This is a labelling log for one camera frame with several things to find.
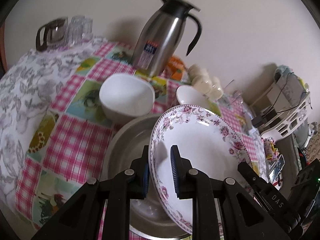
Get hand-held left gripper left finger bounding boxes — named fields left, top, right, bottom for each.
left=31, top=145, right=150, bottom=240

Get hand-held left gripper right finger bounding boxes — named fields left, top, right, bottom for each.
left=170, top=145, right=292, bottom=240

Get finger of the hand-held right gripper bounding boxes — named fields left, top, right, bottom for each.
left=237, top=161, right=300, bottom=233

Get round floral rim plate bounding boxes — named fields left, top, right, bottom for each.
left=148, top=104, right=253, bottom=235

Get stainless steel basin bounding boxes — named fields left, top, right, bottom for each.
left=102, top=114, right=198, bottom=239

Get strawberry print bowl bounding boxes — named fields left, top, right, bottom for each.
left=176, top=85, right=213, bottom=109

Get smartphone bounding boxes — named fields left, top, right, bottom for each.
left=269, top=154, right=285, bottom=180

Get yellow candy packets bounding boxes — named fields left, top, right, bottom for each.
left=262, top=140, right=279, bottom=163

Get white plastic basket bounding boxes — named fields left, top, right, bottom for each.
left=260, top=90, right=312, bottom=139

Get black charger adapter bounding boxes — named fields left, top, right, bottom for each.
left=252, top=115, right=269, bottom=128

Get pink plaid tablecloth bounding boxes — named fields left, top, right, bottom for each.
left=15, top=42, right=270, bottom=240

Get small white bowl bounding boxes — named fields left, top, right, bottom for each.
left=99, top=74, right=155, bottom=125

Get clear glass mug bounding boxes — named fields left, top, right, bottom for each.
left=220, top=79, right=247, bottom=108

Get bag of steamed buns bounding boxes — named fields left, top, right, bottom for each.
left=187, top=64, right=224, bottom=100

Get printed cloth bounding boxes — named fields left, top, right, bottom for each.
left=274, top=65, right=309, bottom=100

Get orange snack packet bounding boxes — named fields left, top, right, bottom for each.
left=166, top=56, right=189, bottom=80

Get stainless steel thermos jug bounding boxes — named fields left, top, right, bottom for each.
left=131, top=0, right=202, bottom=77

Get grey floral tablecloth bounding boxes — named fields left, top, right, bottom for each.
left=0, top=36, right=108, bottom=205

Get small clear glass cup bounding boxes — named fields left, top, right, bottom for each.
left=66, top=16, right=83, bottom=46
left=80, top=17, right=93, bottom=40

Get brown wooden strip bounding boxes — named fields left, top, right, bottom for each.
left=0, top=17, right=8, bottom=73

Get clear glasses with black handle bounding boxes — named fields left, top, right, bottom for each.
left=35, top=17, right=68, bottom=52

